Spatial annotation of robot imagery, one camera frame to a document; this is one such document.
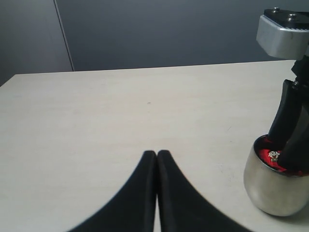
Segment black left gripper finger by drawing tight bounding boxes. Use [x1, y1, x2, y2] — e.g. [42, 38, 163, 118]
[71, 150, 157, 232]
[267, 80, 302, 147]
[278, 113, 309, 171]
[157, 150, 249, 232]

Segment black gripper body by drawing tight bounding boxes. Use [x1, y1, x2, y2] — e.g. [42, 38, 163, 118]
[291, 55, 309, 89]

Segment red candies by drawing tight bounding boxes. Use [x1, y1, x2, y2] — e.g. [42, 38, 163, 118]
[253, 136, 309, 176]

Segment stainless steel cup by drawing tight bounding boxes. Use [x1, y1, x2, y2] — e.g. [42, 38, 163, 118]
[243, 135, 309, 217]

